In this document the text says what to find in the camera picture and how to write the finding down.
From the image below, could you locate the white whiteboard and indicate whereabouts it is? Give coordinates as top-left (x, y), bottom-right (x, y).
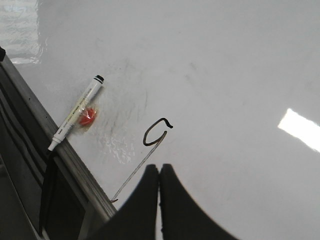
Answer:
top-left (0, 0), bottom-right (320, 240)

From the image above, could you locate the aluminium whiteboard frame rail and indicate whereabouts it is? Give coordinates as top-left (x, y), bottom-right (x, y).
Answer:
top-left (0, 55), bottom-right (116, 223)

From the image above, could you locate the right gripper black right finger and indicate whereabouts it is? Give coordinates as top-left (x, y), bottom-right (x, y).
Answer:
top-left (159, 163), bottom-right (236, 240)

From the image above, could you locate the white whiteboard marker pen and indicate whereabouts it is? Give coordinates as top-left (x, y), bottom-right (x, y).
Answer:
top-left (47, 75), bottom-right (104, 152)

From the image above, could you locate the red round magnet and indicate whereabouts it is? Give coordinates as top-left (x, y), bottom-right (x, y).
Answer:
top-left (78, 107), bottom-right (97, 126)

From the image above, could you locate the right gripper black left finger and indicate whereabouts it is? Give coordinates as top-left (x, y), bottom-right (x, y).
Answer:
top-left (88, 164), bottom-right (159, 240)

